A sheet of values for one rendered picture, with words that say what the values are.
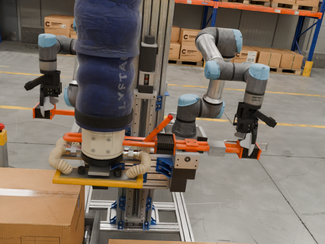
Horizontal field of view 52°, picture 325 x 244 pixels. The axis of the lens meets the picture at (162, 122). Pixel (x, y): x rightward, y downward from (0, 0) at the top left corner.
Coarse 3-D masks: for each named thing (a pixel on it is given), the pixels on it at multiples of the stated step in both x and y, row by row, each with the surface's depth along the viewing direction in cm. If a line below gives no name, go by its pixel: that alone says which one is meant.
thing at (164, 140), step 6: (156, 138) 134; (162, 138) 138; (168, 138) 138; (174, 138) 136; (156, 144) 133; (162, 144) 132; (168, 144) 133; (174, 144) 133; (156, 150) 134; (162, 150) 134; (168, 150) 134; (174, 150) 135
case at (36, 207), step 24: (0, 168) 161; (24, 168) 163; (0, 192) 144; (24, 192) 146; (48, 192) 148; (72, 192) 149; (0, 216) 130; (24, 216) 132; (48, 216) 133; (72, 216) 134; (0, 240) 130; (24, 240) 131; (48, 240) 132; (72, 240) 136
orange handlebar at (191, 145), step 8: (56, 112) 156; (64, 112) 157; (72, 112) 157; (64, 136) 132; (72, 136) 135; (80, 136) 136; (128, 136) 138; (128, 144) 134; (136, 144) 134; (144, 144) 134; (152, 144) 134; (176, 144) 136; (184, 144) 136; (192, 144) 136; (200, 144) 140; (232, 144) 141; (232, 152) 138
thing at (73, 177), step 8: (80, 168) 128; (88, 168) 134; (56, 176) 127; (64, 176) 127; (72, 176) 127; (80, 176) 128; (88, 176) 128; (96, 176) 129; (104, 176) 129; (112, 176) 130; (120, 176) 131; (136, 176) 132; (80, 184) 126; (88, 184) 126; (96, 184) 127; (104, 184) 127; (112, 184) 127; (120, 184) 127; (128, 184) 127; (136, 184) 128
